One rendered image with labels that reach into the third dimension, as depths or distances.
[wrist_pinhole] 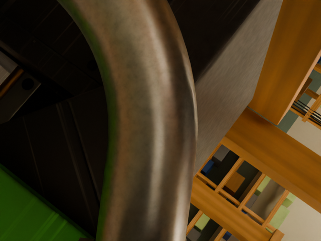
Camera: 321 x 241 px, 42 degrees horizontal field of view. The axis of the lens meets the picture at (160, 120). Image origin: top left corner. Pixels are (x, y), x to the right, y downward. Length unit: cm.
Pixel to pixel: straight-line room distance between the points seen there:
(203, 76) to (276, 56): 45
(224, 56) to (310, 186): 71
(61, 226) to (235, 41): 17
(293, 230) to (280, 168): 886
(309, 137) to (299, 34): 1008
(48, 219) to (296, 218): 973
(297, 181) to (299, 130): 971
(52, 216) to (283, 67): 59
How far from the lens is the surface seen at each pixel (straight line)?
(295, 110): 692
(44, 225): 22
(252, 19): 32
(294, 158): 99
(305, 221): 997
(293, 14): 61
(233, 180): 924
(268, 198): 986
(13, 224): 22
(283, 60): 73
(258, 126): 100
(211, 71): 30
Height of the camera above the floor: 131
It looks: 15 degrees down
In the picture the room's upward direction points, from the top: 126 degrees clockwise
